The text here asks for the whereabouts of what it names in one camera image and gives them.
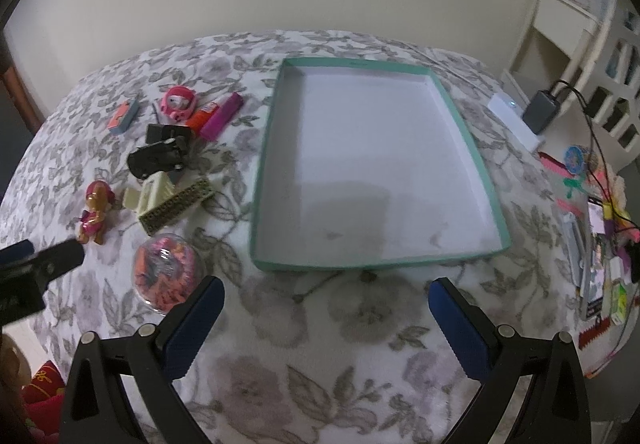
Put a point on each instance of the pink puppy figurine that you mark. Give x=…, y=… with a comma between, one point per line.
x=96, y=211

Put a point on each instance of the round blue printed box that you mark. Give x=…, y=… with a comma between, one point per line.
x=576, y=158

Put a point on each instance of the orange and blue fidget toy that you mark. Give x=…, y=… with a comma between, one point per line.
x=122, y=116

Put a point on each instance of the white power bank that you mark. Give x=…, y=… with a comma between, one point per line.
x=510, y=118

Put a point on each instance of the grey white plastic tool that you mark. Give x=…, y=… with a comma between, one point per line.
x=574, y=249

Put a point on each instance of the pink toy watch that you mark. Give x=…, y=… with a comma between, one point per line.
x=178, y=102

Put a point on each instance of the beige building block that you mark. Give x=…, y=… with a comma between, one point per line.
x=154, y=194

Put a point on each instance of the grey floral blanket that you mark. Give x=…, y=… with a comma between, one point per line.
x=350, y=324

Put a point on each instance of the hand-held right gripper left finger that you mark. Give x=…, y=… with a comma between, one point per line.
x=195, y=324

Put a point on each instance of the orange tube with grey cap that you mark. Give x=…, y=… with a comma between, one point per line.
x=201, y=118

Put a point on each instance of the red cloth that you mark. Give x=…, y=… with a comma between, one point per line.
x=45, y=394

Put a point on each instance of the brown wooden frame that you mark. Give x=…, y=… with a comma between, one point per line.
x=20, y=93

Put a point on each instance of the olive green brick plate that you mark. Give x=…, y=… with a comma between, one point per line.
x=177, y=206

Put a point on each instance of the pink knitted cloth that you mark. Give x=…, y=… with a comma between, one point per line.
x=552, y=162

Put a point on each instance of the thin dark stick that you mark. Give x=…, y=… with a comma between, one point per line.
x=156, y=114

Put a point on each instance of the dark grey charger adapter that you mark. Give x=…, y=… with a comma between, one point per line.
x=541, y=111

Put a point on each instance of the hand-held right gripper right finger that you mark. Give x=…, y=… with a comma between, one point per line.
x=460, y=334

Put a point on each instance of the teal white shallow box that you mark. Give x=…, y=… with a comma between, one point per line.
x=370, y=148

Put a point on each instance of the black small box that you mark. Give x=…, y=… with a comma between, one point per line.
x=167, y=131

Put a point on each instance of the clear ball with pink pieces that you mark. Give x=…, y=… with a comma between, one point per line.
x=162, y=271

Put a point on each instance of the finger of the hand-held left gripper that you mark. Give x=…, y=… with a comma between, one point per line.
x=15, y=253
x=60, y=256

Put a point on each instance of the green yellow small box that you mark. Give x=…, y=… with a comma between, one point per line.
x=618, y=304

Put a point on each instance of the white wooden shelf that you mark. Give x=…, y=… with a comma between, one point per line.
x=565, y=8

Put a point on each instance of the black toy car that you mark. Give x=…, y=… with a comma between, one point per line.
x=155, y=156

